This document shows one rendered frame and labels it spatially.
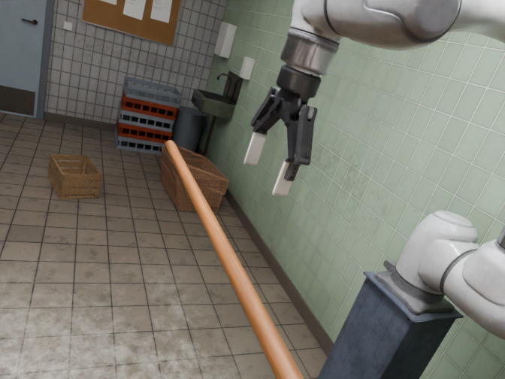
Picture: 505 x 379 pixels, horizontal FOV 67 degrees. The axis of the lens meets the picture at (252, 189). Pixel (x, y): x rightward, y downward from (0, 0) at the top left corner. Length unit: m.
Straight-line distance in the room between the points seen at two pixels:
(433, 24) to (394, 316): 0.88
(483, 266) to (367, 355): 0.47
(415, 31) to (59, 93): 4.76
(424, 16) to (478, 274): 0.71
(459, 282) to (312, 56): 0.70
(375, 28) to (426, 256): 0.76
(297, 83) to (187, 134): 4.07
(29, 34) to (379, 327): 4.52
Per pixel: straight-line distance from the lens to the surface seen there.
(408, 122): 2.10
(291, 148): 0.66
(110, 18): 4.93
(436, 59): 2.10
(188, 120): 4.65
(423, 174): 1.98
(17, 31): 5.00
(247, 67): 3.87
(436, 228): 1.16
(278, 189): 0.68
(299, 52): 0.66
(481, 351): 1.83
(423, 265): 1.17
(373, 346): 1.30
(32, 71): 5.04
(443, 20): 0.53
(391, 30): 0.52
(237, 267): 0.65
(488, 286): 1.06
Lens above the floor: 1.55
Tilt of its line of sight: 21 degrees down
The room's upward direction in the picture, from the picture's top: 18 degrees clockwise
